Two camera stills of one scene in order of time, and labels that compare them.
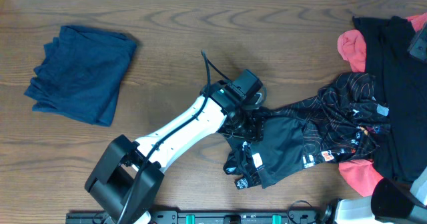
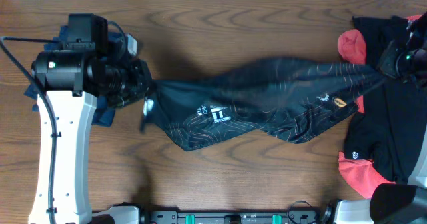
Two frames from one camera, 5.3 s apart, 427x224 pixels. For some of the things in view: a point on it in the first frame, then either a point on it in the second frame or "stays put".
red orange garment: [361, 176] stays put
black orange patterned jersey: [345, 121] → [281, 100]
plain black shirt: [400, 80] stays put
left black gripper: [255, 132] → [141, 81]
